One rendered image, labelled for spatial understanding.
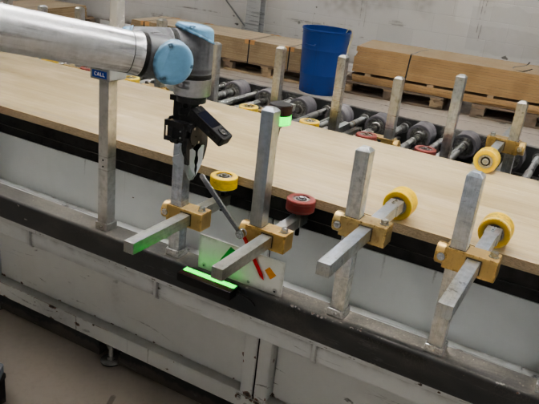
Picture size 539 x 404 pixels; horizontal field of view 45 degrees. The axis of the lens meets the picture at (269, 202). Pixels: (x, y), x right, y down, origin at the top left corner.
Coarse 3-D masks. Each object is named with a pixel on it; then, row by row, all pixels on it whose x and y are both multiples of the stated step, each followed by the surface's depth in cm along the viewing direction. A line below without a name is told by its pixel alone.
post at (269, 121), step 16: (272, 112) 155; (272, 128) 157; (272, 144) 159; (256, 160) 161; (272, 160) 161; (256, 176) 163; (272, 176) 164; (256, 192) 164; (256, 208) 165; (256, 224) 167
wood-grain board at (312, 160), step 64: (0, 64) 294; (64, 128) 221; (128, 128) 224; (256, 128) 241; (320, 128) 250; (320, 192) 186; (384, 192) 191; (448, 192) 197; (512, 192) 204; (512, 256) 159
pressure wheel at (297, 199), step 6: (288, 198) 178; (294, 198) 179; (300, 198) 178; (306, 198) 180; (312, 198) 179; (288, 204) 177; (294, 204) 176; (300, 204) 175; (306, 204) 175; (312, 204) 176; (288, 210) 178; (294, 210) 176; (300, 210) 176; (306, 210) 176; (312, 210) 177; (294, 234) 182
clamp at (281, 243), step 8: (240, 224) 169; (248, 224) 167; (272, 224) 169; (248, 232) 168; (256, 232) 167; (264, 232) 165; (272, 232) 164; (280, 232) 165; (248, 240) 169; (272, 240) 165; (280, 240) 164; (288, 240) 165; (272, 248) 166; (280, 248) 164; (288, 248) 167
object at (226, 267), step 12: (288, 216) 177; (300, 216) 178; (288, 228) 172; (252, 240) 161; (264, 240) 162; (240, 252) 154; (252, 252) 157; (216, 264) 148; (228, 264) 148; (240, 264) 153; (216, 276) 147; (228, 276) 149
